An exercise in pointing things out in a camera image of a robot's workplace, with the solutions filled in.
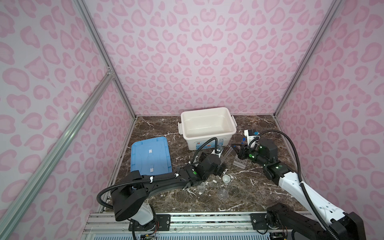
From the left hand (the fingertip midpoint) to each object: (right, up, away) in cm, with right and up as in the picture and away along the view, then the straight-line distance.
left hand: (218, 156), depth 80 cm
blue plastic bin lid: (-41, -4, +16) cm, 44 cm away
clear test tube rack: (+7, 0, +1) cm, 7 cm away
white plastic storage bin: (-11, +16, +30) cm, 36 cm away
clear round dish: (+2, -21, +2) cm, 21 cm away
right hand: (+7, +7, -4) cm, 10 cm away
